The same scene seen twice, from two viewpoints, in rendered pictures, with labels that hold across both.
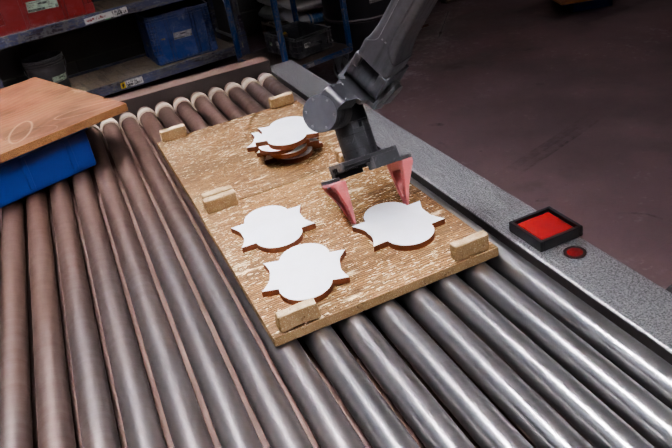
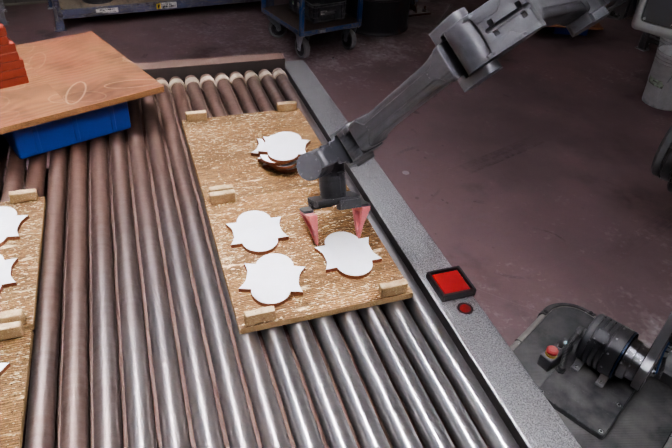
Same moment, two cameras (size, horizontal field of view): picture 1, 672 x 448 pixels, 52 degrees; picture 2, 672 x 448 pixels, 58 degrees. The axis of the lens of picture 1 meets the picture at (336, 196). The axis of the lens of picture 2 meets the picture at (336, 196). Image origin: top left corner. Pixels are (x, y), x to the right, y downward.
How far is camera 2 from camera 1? 28 cm
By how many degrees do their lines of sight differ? 8
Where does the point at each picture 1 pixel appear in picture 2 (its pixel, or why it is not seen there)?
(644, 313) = (495, 370)
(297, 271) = (267, 277)
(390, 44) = (371, 132)
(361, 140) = (335, 187)
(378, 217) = (335, 244)
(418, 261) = (354, 290)
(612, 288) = (480, 345)
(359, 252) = (315, 270)
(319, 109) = (309, 163)
